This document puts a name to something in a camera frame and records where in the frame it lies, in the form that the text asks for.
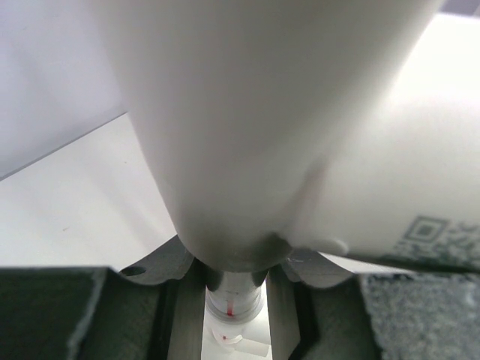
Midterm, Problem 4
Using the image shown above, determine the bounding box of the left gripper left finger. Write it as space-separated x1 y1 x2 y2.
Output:
1 238 206 359

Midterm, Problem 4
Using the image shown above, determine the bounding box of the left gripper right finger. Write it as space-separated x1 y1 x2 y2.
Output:
266 251 480 360

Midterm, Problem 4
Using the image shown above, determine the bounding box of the white PVC pipe frame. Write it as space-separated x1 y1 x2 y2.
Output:
86 0 480 360

